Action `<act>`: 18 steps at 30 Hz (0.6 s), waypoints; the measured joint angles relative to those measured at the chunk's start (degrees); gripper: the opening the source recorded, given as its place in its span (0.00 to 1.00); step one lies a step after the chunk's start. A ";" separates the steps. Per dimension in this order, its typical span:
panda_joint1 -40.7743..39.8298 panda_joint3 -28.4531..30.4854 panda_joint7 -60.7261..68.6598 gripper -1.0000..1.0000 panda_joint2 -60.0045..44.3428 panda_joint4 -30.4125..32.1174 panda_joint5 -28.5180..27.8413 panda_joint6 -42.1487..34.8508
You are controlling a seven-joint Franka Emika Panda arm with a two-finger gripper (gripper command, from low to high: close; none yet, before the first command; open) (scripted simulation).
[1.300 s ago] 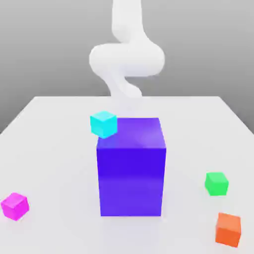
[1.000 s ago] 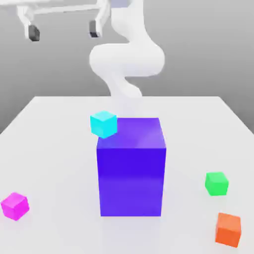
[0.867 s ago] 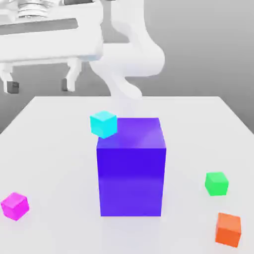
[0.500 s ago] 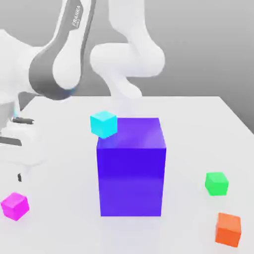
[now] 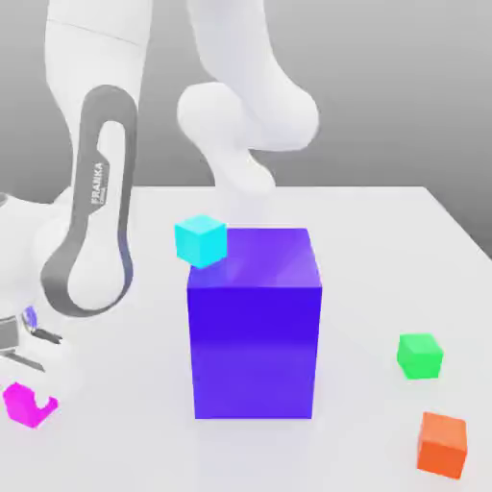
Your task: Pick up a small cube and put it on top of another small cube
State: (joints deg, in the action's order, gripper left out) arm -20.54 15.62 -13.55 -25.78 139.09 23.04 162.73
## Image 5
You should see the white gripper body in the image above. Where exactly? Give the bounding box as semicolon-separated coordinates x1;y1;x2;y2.
0;339;83;390

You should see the small magenta cube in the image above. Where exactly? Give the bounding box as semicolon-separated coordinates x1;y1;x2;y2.
2;381;60;429

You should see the small cyan cube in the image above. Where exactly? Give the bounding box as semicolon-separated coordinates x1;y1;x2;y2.
174;213;229;269

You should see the small green cube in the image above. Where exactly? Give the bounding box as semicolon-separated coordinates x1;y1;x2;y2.
396;332;444;381

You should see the small orange cube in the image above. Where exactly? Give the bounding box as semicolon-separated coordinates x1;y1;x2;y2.
416;411;469;480

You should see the large purple box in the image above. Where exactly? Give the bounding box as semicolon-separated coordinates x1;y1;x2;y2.
186;227;323;420

